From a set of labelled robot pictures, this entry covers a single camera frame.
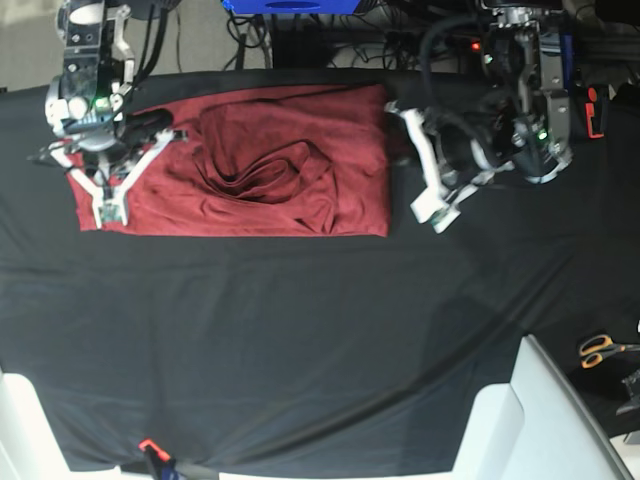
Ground blue plastic box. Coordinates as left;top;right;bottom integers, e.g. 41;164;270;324
222;0;360;15

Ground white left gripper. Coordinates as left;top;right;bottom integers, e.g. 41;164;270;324
385;101;515;210

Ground red long-sleeve T-shirt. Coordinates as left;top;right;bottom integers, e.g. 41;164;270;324
64;83;392;238

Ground small black metal part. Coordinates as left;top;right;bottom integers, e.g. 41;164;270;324
616;370;640;446

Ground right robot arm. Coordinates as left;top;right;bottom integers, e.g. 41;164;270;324
31;1;180;222

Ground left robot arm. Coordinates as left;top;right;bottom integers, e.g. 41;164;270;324
386;1;572;223

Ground yellow-handled scissors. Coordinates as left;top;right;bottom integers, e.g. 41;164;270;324
578;334;639;369

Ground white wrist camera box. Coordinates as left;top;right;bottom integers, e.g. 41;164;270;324
410;190;460;234

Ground blue clamp handle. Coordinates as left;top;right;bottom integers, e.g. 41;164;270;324
559;33;574;91

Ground white foam block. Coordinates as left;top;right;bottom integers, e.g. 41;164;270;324
451;335;639;480

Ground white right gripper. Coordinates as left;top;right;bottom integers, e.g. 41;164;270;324
29;112;188;210

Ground orange and black clamp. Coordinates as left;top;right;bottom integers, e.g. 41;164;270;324
585;84;610;139

